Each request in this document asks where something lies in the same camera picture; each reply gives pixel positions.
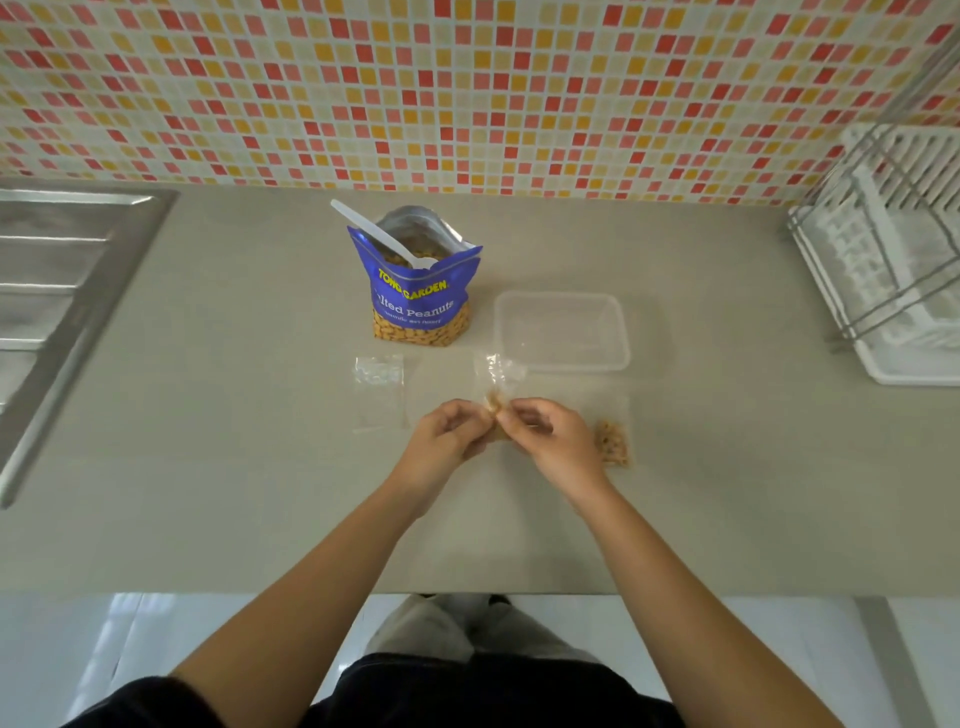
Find person's right hand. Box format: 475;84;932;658
494;397;613;511

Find person's right forearm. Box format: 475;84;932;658
581;483;845;728

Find stainless steel sink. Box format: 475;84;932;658
0;187;180;511

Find small clear plastic bag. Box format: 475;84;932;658
592;397;635;472
473;350;528;444

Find white plastic spoon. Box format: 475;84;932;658
329;198;440;271

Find black shirt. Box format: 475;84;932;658
63;652;688;728

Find person's left hand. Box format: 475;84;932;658
389;398;496;511

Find clear plastic container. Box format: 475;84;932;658
492;290;631;374

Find blue foil peanuts package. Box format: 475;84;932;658
347;204;484;349

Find person's left forearm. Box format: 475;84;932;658
172;479;436;728

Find stack of clear plastic bags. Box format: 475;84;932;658
352;353;410;435

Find grey trousers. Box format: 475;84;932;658
365;594;601;669

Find white wire-framed dish rack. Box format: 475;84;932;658
785;44;960;388

